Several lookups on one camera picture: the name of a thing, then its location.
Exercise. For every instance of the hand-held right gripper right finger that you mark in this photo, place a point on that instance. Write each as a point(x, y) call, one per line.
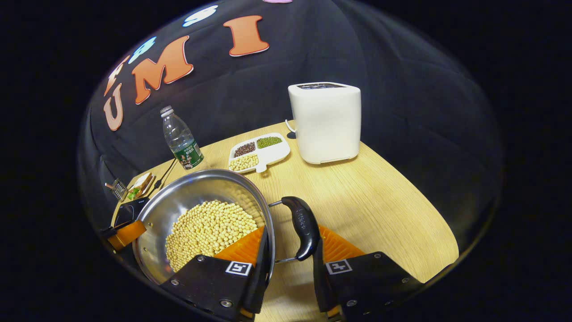
point(321, 286)

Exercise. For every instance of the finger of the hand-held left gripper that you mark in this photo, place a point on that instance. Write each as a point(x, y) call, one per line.
point(127, 233)

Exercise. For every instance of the white toaster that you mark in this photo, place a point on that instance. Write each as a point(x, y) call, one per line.
point(326, 120)

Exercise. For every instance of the stainless steel pot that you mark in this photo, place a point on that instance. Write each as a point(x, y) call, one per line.
point(178, 197)

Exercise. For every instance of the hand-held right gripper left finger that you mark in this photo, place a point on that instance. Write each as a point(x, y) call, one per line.
point(262, 286)

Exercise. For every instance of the sandwich with lettuce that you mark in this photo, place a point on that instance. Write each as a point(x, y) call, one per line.
point(140, 185)

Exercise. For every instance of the black backdrop cloth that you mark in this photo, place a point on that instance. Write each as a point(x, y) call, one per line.
point(380, 134)

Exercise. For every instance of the white divided bean tray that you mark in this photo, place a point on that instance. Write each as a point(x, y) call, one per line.
point(270, 154)

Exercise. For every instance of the black induction cooktop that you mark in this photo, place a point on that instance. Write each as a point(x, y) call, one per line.
point(129, 210)

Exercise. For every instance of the clear plastic water bottle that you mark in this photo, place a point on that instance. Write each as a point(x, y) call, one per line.
point(182, 143)

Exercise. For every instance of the pile of soybeans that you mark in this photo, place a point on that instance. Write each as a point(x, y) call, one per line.
point(205, 230)

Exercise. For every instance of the small glass jar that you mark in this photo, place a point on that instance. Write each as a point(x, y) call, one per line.
point(118, 190)

